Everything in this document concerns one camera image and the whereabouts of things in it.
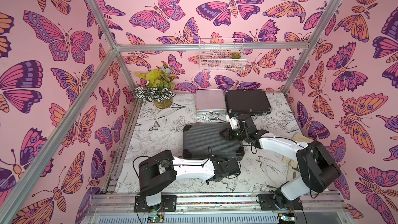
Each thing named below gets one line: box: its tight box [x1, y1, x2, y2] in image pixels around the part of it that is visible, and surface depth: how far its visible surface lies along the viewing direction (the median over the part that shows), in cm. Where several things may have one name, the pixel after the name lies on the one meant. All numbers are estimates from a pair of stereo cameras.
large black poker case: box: [182, 122, 246, 160], surface depth 85 cm
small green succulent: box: [230, 51, 241, 60], surface depth 95 cm
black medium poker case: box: [224, 89, 273, 117], surface depth 111 cm
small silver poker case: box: [195, 88, 227, 120], surface depth 111 cm
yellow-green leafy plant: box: [135, 61, 176, 90], surface depth 102 cm
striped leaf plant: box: [134, 86, 177, 104], surface depth 92 cm
